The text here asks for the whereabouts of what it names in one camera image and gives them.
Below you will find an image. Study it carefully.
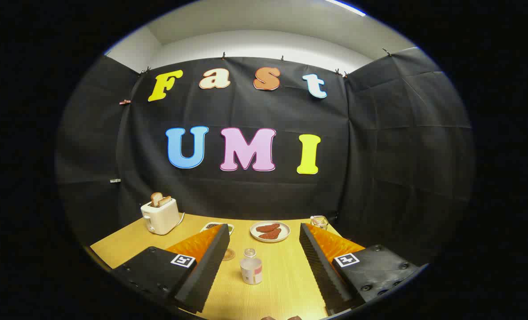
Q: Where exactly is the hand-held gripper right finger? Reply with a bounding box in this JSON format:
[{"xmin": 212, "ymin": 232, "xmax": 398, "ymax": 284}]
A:
[{"xmin": 299, "ymin": 223, "xmax": 420, "ymax": 316}]

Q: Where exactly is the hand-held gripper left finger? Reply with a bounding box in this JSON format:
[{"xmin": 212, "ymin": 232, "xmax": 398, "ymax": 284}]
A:
[{"xmin": 112, "ymin": 224, "xmax": 230, "ymax": 313}]

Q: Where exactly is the clear juice bottle red label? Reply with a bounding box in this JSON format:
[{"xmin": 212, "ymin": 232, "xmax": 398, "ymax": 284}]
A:
[{"xmin": 240, "ymin": 248, "xmax": 263, "ymax": 285}]

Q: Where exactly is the wooden table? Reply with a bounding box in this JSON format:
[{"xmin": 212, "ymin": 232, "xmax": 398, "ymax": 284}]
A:
[{"xmin": 90, "ymin": 213, "xmax": 349, "ymax": 320}]

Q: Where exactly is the white divided snack tray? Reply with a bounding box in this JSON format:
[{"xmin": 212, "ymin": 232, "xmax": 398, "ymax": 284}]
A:
[{"xmin": 200, "ymin": 222, "xmax": 234, "ymax": 236}]

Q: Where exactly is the white round plate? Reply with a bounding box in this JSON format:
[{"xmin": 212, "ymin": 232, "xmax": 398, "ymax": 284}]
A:
[{"xmin": 250, "ymin": 221, "xmax": 291, "ymax": 243}]

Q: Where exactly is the white toaster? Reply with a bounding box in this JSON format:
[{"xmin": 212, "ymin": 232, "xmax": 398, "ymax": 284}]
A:
[{"xmin": 140, "ymin": 198, "xmax": 181, "ymax": 236}]

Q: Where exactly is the black backdrop cloth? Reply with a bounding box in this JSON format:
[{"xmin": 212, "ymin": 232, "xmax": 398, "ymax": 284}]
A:
[{"xmin": 55, "ymin": 47, "xmax": 475, "ymax": 267}]

